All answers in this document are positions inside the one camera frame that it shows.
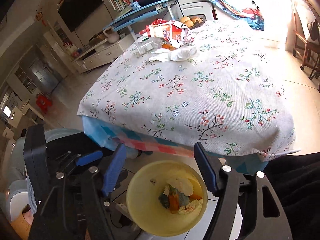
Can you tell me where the white tissue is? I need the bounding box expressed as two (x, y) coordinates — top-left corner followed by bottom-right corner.
(149, 46), (197, 62)
(167, 177), (194, 197)

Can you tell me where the light blue carton wrapper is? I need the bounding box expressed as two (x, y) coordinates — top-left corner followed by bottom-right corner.
(174, 189), (190, 207)

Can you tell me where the green plush scrubber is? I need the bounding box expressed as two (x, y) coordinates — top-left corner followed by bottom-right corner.
(158, 194), (170, 209)

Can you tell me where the clear plastic water bottle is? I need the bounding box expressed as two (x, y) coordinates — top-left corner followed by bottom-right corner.
(134, 36), (164, 55)

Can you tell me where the orange white snack bag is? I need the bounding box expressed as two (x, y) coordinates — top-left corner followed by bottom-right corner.
(139, 18), (194, 48)

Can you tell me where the yellow plastic trash bin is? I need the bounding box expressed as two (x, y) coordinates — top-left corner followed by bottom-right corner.
(126, 160), (208, 237)

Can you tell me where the person's left hand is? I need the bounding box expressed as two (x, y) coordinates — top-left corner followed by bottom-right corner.
(22, 204), (34, 225)

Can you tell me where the red plastic stool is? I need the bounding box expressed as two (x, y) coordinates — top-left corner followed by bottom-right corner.
(36, 94), (52, 114)

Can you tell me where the floral white tablecloth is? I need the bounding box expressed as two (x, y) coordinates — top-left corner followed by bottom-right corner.
(78, 21), (295, 161)

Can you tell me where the white tv cabinet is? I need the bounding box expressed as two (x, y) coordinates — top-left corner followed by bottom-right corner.
(72, 35), (134, 73)

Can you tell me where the pink kettlebell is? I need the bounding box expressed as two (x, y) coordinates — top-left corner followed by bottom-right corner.
(103, 27), (120, 44)

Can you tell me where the dark wicker fruit basket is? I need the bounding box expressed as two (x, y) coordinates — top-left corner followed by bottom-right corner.
(184, 16), (206, 30)

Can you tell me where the yellow mango front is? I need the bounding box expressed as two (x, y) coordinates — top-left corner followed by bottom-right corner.
(183, 20), (194, 28)

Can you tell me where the yellow mango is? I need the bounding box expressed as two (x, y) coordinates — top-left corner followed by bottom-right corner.
(180, 16), (190, 23)
(183, 20), (194, 28)

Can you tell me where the blue study desk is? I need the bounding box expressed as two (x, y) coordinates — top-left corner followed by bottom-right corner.
(103, 0), (177, 41)

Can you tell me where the brown spotted mango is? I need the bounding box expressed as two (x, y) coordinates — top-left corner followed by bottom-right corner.
(190, 17), (202, 24)

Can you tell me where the yellow mango back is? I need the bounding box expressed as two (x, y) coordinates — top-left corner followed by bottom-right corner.
(180, 16), (190, 23)

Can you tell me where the colourful cartoon kite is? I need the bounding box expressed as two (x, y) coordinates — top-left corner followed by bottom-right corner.
(207, 0), (265, 31)

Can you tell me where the wooden chair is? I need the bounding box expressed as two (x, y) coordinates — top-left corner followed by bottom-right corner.
(292, 3), (319, 80)

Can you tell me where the wall mounted black television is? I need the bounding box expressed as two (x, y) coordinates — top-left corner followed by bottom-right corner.
(58, 0), (103, 32)

